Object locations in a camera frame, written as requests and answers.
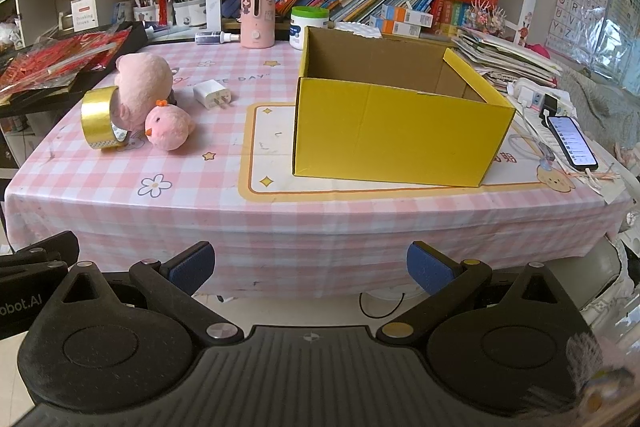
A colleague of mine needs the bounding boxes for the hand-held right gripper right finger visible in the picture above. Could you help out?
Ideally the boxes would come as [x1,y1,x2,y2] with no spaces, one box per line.
[376,241,586,349]

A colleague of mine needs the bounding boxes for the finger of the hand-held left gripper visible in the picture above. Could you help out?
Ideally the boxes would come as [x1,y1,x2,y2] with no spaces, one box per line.
[0,231,81,281]

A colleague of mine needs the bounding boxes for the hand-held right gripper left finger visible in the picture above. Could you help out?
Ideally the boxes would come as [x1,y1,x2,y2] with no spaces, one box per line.
[47,241,246,349]

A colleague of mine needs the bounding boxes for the small pink chick plush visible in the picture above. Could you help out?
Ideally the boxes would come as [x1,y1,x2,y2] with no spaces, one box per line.
[144,99,197,152]

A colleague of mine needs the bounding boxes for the yellow cardboard box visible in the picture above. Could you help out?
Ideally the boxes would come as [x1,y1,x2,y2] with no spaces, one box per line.
[291,26,517,188]

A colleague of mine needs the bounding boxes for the gold tape roll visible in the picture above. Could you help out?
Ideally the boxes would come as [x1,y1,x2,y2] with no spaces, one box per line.
[81,87,132,152]

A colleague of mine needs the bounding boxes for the white charger plug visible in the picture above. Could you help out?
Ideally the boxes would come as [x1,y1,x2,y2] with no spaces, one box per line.
[193,80,236,112]

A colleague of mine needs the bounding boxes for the large pink plush toy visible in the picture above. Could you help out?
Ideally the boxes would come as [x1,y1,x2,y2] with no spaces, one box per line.
[114,53,175,132]

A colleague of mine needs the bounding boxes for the black smartphone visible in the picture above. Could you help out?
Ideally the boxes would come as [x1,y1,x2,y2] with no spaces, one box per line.
[546,114,599,172]

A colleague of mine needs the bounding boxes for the red paper decoration packets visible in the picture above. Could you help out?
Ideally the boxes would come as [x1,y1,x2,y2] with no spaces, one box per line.
[0,31,133,100]

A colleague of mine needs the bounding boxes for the white power strip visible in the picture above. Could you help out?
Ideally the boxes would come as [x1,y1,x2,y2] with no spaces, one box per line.
[507,78,576,118]

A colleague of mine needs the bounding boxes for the stack of papers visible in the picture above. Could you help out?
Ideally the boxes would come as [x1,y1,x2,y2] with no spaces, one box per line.
[452,27,563,92]

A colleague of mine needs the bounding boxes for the clear spray bottle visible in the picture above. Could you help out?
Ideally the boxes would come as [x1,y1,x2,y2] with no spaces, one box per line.
[195,30,242,46]

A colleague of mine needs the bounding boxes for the black electronic keyboard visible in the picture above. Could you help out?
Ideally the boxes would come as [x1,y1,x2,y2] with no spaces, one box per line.
[0,22,149,118]

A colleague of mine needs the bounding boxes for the grey cloth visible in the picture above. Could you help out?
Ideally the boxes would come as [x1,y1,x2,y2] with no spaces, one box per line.
[560,67,640,188]

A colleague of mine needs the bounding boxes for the orange white carton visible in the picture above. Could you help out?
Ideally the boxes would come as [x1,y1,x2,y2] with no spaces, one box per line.
[382,3,434,26]
[370,19,423,38]

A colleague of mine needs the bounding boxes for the white straw box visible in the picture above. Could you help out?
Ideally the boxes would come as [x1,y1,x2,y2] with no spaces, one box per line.
[71,0,97,32]

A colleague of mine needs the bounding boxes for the pink humidifier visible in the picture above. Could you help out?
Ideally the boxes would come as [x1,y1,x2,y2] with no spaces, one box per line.
[241,0,277,49]

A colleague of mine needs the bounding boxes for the white quilted pouch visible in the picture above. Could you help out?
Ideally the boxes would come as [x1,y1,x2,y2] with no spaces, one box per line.
[335,21,383,38]

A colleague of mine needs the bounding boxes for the wide white pen holder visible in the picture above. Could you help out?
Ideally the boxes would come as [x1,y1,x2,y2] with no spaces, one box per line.
[172,0,207,28]

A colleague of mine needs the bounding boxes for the small white pen holder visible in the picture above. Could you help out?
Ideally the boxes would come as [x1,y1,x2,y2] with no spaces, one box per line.
[133,4,161,26]

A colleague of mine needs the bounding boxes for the colourful beaded headdress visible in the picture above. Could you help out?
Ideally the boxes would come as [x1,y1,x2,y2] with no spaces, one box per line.
[465,4,508,32]

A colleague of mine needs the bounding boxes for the white jar green lid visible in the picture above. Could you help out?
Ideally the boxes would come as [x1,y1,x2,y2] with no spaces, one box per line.
[289,6,331,52]

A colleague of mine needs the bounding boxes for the white charging cable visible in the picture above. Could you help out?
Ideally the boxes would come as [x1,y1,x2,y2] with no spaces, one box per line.
[509,104,556,168]

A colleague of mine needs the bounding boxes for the pale wall chart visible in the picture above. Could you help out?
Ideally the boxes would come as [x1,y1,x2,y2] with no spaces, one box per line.
[590,0,640,78]

